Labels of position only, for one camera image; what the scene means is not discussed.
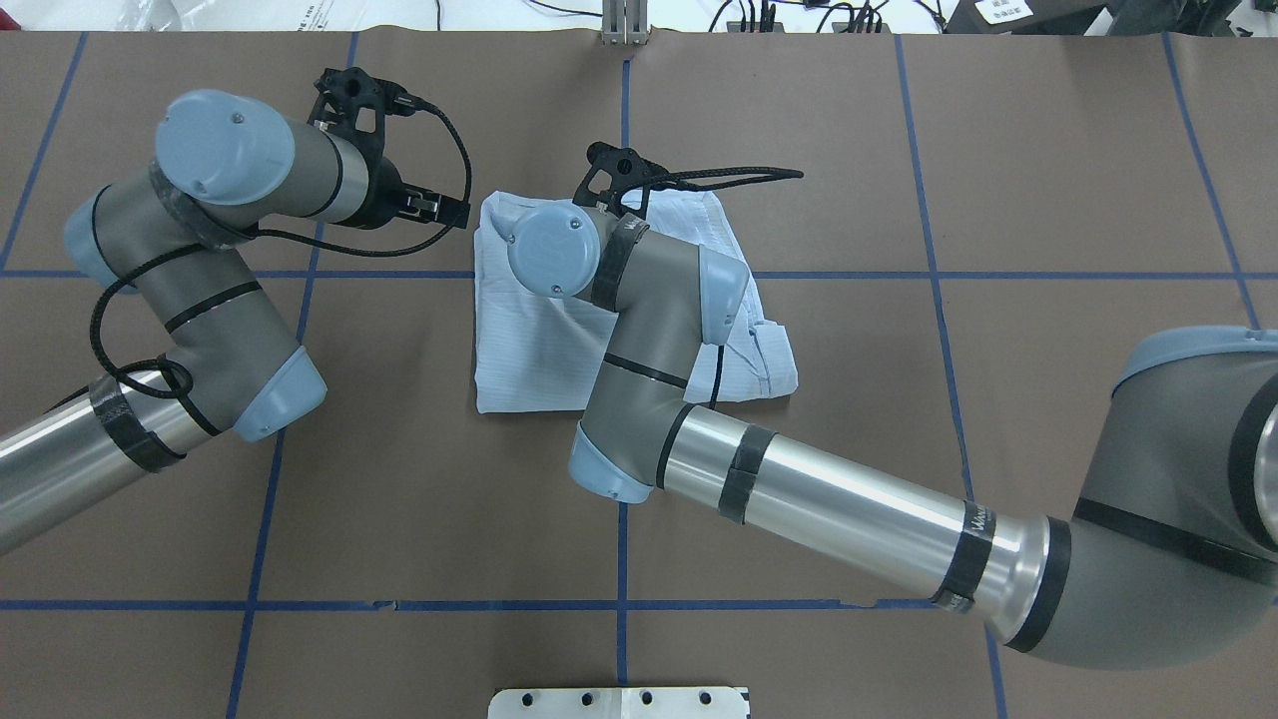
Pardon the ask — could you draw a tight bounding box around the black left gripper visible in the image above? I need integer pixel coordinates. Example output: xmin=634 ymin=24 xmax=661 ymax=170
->
xmin=354 ymin=158 xmax=472 ymax=231

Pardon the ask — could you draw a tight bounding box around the light blue button-up shirt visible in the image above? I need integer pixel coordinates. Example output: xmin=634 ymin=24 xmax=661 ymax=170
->
xmin=473 ymin=192 xmax=799 ymax=414

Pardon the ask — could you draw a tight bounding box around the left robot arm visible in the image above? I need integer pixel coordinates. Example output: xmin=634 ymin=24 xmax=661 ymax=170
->
xmin=1 ymin=68 xmax=473 ymax=552

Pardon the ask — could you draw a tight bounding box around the clear plastic bag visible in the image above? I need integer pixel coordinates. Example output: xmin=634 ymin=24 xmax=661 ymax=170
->
xmin=100 ymin=0 xmax=330 ymax=33

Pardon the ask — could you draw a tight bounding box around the right orange-port USB hub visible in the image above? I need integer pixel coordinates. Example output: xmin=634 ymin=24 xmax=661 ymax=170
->
xmin=815 ymin=1 xmax=889 ymax=34

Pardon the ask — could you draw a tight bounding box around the dark grey labelled box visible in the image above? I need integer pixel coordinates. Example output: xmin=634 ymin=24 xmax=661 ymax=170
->
xmin=944 ymin=1 xmax=1105 ymax=34

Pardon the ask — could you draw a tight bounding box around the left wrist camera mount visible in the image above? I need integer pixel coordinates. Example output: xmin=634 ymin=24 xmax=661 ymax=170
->
xmin=307 ymin=66 xmax=438 ymax=167

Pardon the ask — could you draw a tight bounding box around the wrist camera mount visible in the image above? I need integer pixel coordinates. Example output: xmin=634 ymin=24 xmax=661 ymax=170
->
xmin=307 ymin=66 xmax=438 ymax=167
xmin=571 ymin=140 xmax=677 ymax=218

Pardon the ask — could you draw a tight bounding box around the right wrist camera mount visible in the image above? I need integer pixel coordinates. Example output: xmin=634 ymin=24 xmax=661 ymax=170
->
xmin=571 ymin=140 xmax=677 ymax=218

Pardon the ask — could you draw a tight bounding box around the grey aluminium frame post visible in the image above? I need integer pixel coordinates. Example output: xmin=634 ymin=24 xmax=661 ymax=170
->
xmin=601 ymin=0 xmax=651 ymax=47

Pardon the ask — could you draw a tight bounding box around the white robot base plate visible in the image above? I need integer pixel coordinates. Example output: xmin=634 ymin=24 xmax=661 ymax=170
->
xmin=487 ymin=685 xmax=751 ymax=718

